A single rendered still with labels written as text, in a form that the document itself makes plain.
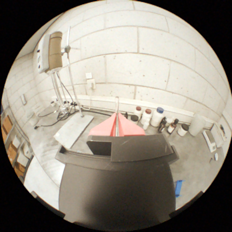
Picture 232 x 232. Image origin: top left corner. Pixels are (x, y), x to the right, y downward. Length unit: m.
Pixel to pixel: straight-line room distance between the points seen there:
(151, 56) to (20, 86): 2.55
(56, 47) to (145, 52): 0.49
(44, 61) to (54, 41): 0.11
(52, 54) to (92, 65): 0.33
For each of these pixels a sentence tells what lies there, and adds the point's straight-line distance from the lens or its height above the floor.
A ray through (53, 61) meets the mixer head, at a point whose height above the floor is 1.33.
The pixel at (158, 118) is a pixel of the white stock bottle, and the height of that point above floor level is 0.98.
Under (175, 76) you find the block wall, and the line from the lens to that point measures 0.57.
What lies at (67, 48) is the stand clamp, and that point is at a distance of 0.51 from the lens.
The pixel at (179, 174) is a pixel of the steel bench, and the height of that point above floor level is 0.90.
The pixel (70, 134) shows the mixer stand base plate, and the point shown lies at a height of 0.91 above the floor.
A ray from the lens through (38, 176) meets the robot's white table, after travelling 0.58.
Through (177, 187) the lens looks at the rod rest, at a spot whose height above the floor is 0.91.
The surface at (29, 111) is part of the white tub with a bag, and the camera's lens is 1.00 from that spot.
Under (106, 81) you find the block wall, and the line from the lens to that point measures 0.56.
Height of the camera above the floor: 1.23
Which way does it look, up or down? 38 degrees down
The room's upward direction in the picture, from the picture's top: straight up
